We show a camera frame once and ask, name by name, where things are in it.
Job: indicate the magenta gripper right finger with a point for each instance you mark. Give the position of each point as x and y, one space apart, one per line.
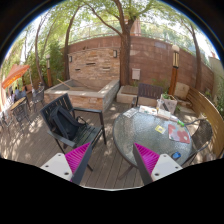
153 166

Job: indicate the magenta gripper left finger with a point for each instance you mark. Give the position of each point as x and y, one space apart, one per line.
70 166

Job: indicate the blue computer mouse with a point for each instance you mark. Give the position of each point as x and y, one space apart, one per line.
176 155

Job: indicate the round glass patio table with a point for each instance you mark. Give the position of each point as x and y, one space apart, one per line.
140 128

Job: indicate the yellow green card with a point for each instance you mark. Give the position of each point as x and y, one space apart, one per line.
160 129

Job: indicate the black slatted patio chair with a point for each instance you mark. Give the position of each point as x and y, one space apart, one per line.
88 133

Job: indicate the red floral paper sheet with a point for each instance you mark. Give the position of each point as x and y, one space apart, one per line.
178 133

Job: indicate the black backpack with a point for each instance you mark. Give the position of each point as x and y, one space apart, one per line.
64 123

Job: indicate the green marker on table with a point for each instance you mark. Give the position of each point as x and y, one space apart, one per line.
180 123

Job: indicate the open magazine on table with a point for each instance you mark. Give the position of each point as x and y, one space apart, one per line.
129 113

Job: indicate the mesh metal chair right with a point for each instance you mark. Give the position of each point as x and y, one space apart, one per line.
201 138

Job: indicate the white plastic bag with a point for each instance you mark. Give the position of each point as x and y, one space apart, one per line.
169 103

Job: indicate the dark chair behind table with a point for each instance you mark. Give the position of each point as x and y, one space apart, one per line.
147 95

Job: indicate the stone brick fountain planter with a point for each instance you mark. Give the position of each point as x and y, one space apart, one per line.
89 94

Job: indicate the orange patio umbrella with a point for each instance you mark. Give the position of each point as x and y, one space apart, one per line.
16 72

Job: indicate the large tree trunk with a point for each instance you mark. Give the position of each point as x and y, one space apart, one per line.
124 50

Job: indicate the white wall box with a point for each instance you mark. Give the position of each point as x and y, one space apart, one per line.
136 74

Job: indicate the wooden lamp post left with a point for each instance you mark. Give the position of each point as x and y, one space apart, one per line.
48 70

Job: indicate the wooden lamp post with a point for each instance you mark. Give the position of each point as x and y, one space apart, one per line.
175 66
48 70

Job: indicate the wooden lamp post right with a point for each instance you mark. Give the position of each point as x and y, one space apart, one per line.
175 66

